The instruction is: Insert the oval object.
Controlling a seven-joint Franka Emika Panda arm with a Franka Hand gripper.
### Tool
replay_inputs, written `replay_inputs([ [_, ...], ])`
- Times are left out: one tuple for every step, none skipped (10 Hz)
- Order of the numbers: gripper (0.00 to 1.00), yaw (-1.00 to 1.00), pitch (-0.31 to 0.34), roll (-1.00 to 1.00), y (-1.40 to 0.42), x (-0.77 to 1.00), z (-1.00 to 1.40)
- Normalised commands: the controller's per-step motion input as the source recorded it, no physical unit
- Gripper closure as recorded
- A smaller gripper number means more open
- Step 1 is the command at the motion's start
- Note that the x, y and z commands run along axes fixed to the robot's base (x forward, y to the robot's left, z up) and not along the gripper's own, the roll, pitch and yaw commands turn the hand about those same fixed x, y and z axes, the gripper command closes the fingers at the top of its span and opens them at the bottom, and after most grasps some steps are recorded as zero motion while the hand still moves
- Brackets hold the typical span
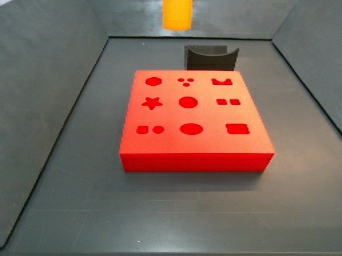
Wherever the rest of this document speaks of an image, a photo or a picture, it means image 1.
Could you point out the orange oval peg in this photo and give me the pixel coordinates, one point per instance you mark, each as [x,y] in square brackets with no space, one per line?
[178,14]

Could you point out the red shape-sorting block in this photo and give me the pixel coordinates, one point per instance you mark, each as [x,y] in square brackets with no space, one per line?
[193,122]

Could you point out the black curved holder block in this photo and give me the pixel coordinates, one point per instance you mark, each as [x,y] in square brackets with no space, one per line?
[204,57]

